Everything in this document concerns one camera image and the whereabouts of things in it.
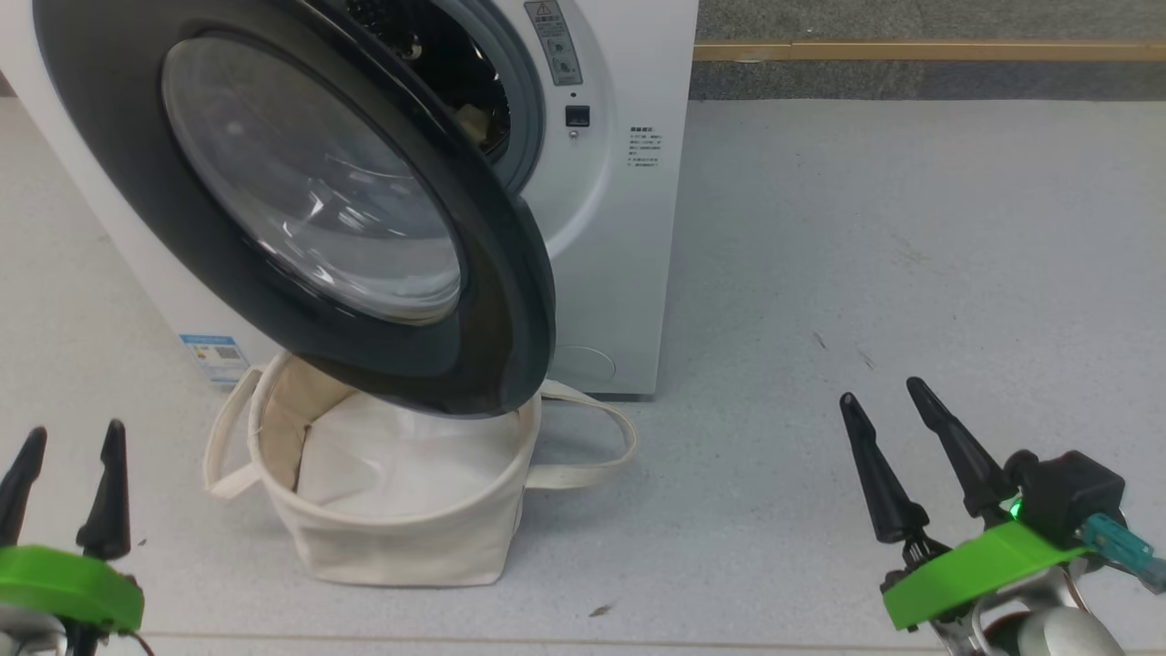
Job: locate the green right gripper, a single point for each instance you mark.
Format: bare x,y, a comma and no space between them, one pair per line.
984,569

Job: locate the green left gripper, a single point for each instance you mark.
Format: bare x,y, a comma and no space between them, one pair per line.
64,583

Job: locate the black round glass washer door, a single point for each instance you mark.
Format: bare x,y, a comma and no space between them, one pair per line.
310,182

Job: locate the cream canvas laundry basket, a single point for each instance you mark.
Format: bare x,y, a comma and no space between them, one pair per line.
410,547

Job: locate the white front-load washing machine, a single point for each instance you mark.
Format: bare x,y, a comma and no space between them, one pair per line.
619,273

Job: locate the grey rubber door gasket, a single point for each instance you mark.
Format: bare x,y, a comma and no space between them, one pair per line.
526,109

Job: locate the blue energy label sticker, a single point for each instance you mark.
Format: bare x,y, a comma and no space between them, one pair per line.
214,357

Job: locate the grey warning sticker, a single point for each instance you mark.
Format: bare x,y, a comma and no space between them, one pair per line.
556,41

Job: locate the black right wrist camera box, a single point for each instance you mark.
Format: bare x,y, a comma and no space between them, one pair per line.
1070,492

